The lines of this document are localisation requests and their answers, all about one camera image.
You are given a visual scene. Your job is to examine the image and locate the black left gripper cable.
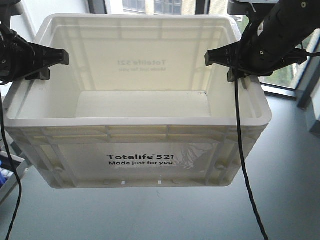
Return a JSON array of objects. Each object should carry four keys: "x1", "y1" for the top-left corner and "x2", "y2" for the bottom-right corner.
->
[{"x1": 0, "y1": 89, "x2": 23, "y2": 240}]

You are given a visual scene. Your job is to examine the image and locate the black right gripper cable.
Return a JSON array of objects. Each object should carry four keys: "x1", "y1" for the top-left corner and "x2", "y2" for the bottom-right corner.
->
[{"x1": 232, "y1": 14, "x2": 269, "y2": 240}]

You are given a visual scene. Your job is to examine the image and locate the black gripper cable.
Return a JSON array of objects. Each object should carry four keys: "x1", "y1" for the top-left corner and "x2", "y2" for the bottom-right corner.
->
[
  {"x1": 232, "y1": 14, "x2": 269, "y2": 240},
  {"x1": 0, "y1": 89, "x2": 23, "y2": 240}
]

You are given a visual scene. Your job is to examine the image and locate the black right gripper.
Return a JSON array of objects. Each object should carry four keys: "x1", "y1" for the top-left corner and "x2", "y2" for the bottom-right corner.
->
[{"x1": 204, "y1": 24, "x2": 308, "y2": 83}]

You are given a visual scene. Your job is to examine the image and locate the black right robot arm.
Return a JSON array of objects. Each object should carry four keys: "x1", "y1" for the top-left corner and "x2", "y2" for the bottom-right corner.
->
[{"x1": 204, "y1": 0, "x2": 320, "y2": 83}]

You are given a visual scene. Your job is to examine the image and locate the white Totelife plastic tote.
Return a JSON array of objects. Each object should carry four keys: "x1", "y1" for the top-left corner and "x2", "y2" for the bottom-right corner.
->
[{"x1": 3, "y1": 14, "x2": 272, "y2": 189}]

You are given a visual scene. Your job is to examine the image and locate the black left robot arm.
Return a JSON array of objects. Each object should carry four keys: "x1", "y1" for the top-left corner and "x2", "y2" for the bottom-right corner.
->
[{"x1": 0, "y1": 0, "x2": 69, "y2": 85}]

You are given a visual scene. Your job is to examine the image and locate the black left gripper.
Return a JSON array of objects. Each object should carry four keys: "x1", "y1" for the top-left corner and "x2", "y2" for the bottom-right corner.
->
[{"x1": 0, "y1": 24, "x2": 69, "y2": 84}]

